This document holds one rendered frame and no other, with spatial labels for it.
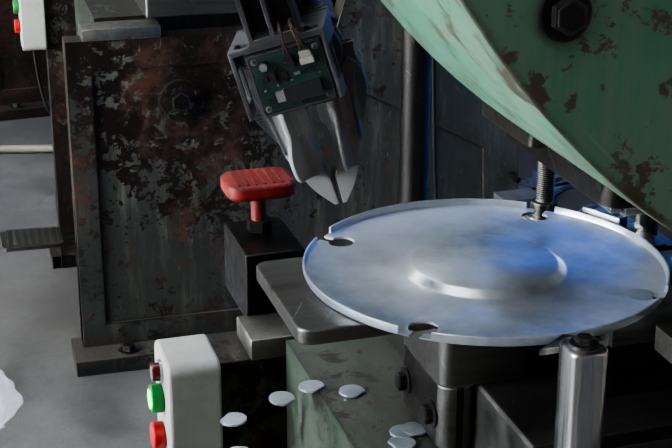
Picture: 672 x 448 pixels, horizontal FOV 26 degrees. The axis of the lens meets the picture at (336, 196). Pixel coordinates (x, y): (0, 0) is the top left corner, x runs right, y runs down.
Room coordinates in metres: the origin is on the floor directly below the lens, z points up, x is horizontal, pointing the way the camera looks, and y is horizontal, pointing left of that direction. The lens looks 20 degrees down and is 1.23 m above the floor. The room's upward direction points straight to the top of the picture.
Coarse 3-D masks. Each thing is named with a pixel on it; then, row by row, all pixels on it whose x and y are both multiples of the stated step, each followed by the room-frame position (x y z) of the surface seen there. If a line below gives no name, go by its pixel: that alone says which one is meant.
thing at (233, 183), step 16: (224, 176) 1.36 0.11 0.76; (240, 176) 1.36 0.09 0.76; (256, 176) 1.36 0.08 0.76; (272, 176) 1.36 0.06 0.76; (288, 176) 1.36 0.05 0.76; (224, 192) 1.35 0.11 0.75; (240, 192) 1.33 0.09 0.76; (256, 192) 1.33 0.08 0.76; (272, 192) 1.33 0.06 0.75; (288, 192) 1.34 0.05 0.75; (256, 208) 1.35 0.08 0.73
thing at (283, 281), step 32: (288, 288) 1.04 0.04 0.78; (288, 320) 0.99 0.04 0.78; (320, 320) 0.98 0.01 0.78; (352, 320) 0.98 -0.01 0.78; (416, 352) 1.07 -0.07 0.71; (448, 352) 1.02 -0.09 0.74; (480, 352) 1.02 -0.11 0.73; (512, 352) 1.03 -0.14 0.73; (416, 384) 1.07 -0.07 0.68; (448, 384) 1.02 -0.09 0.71; (416, 416) 1.07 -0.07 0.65; (448, 416) 1.01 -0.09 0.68
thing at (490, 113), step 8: (488, 112) 1.11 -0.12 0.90; (496, 112) 1.09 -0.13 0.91; (496, 120) 1.09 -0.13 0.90; (504, 120) 1.08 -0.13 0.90; (504, 128) 1.08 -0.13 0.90; (512, 128) 1.06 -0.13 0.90; (520, 128) 1.05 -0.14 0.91; (520, 136) 1.05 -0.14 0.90; (528, 136) 1.04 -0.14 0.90; (528, 144) 1.04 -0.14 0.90; (536, 144) 1.03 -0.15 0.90; (544, 144) 1.03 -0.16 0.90
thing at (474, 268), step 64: (320, 256) 1.10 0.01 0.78; (384, 256) 1.10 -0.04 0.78; (448, 256) 1.08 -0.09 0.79; (512, 256) 1.08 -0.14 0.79; (576, 256) 1.10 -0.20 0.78; (640, 256) 1.10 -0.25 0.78; (384, 320) 0.97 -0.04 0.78; (448, 320) 0.97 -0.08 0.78; (512, 320) 0.97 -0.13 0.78; (576, 320) 0.97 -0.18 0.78
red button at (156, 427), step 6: (150, 426) 1.24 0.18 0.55; (156, 426) 1.23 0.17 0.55; (162, 426) 1.23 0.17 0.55; (150, 432) 1.24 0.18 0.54; (156, 432) 1.23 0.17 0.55; (162, 432) 1.23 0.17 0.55; (150, 438) 1.24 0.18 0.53; (156, 438) 1.22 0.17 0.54; (162, 438) 1.22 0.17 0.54; (156, 444) 1.22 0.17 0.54; (162, 444) 1.22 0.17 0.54
